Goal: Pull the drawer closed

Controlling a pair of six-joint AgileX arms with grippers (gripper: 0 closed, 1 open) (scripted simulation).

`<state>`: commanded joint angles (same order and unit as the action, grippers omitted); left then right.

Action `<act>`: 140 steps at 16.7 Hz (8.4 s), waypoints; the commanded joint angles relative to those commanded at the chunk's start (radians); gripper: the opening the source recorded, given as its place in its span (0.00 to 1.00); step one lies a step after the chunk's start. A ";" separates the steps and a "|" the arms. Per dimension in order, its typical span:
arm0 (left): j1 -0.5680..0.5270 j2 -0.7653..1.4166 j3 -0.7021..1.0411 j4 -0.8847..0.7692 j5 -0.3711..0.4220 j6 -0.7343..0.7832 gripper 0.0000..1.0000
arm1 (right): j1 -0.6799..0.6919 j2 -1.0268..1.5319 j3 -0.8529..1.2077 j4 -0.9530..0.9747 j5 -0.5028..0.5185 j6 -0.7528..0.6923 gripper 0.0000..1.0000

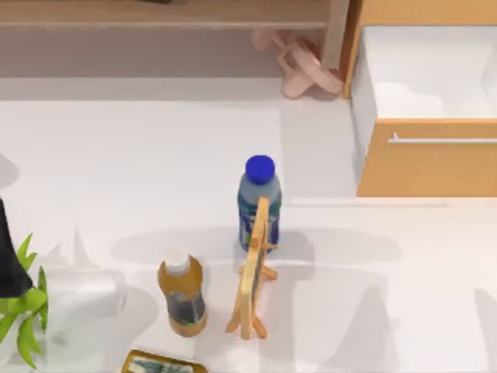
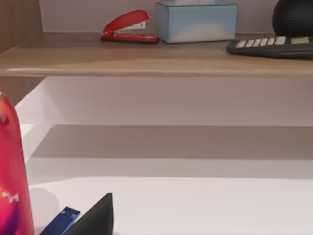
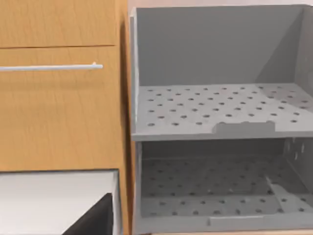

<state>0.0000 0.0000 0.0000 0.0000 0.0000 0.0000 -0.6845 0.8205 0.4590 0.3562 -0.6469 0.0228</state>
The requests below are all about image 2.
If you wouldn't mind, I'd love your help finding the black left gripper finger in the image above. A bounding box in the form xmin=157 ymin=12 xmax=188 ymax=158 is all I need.
xmin=64 ymin=192 xmax=114 ymax=235

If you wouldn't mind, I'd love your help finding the blue flat object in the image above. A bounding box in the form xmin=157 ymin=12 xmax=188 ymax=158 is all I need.
xmin=38 ymin=206 xmax=81 ymax=235

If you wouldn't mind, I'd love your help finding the red bottle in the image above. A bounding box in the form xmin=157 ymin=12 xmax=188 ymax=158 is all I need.
xmin=0 ymin=92 xmax=35 ymax=235

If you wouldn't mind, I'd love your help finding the wooden shelf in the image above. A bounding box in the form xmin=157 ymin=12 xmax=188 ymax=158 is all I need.
xmin=0 ymin=0 xmax=313 ymax=106

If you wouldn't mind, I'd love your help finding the red stapler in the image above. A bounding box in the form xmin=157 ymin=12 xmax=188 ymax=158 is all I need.
xmin=101 ymin=9 xmax=161 ymax=45

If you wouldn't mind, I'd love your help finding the light blue tissue box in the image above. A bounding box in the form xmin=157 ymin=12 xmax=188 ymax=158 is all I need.
xmin=155 ymin=1 xmax=238 ymax=44

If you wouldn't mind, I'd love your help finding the black calculator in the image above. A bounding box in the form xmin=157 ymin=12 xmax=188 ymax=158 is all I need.
xmin=226 ymin=36 xmax=313 ymax=59

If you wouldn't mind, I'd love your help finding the black round object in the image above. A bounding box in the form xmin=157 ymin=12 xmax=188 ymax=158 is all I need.
xmin=272 ymin=0 xmax=313 ymax=38

